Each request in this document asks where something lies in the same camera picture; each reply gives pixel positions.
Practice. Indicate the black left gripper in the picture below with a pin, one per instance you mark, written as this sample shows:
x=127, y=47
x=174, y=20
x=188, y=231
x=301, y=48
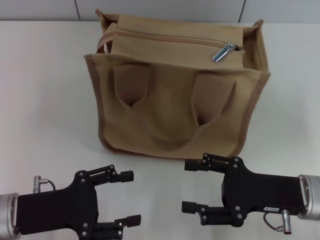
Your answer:
x=57, y=210

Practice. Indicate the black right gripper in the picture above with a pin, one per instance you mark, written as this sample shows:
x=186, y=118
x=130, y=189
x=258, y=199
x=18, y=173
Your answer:
x=262, y=192

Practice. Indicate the khaki canvas food bag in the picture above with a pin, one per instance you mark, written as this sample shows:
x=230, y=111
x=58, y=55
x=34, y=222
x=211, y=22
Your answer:
x=175, y=112

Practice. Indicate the silver metal zipper pull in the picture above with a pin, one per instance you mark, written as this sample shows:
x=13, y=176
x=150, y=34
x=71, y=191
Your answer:
x=220, y=55

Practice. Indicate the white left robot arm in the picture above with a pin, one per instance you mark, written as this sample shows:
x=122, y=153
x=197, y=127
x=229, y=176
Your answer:
x=7, y=215

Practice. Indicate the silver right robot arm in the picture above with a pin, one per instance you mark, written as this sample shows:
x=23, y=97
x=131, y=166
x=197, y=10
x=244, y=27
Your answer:
x=312, y=197

